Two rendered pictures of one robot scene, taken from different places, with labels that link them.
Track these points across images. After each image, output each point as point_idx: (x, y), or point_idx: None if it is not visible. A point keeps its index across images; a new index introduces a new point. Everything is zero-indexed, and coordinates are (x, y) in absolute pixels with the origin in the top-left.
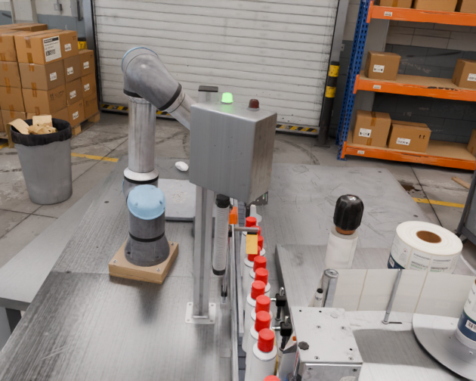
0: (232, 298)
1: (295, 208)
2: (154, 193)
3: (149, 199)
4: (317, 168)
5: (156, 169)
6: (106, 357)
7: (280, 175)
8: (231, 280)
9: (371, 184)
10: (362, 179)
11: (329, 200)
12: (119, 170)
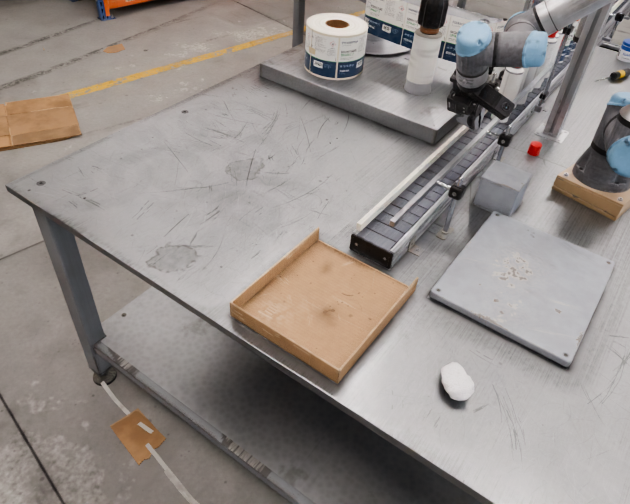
0: (526, 111)
1: (325, 182)
2: (627, 96)
3: None
4: (137, 242)
5: (625, 108)
6: None
7: (242, 259)
8: (517, 121)
9: (122, 169)
10: (114, 183)
11: (254, 173)
12: None
